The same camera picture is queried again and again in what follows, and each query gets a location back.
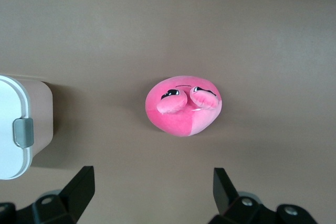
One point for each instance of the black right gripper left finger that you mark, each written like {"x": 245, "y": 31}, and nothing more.
{"x": 78, "y": 192}

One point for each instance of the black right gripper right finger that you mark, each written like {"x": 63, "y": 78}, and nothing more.
{"x": 225, "y": 197}

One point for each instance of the pink plush toy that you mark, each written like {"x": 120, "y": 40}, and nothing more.
{"x": 178, "y": 119}

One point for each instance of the white box lid grey clips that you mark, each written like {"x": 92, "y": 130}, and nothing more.
{"x": 10, "y": 108}

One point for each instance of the pink translucent plastic box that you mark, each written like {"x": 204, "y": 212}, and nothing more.
{"x": 42, "y": 108}

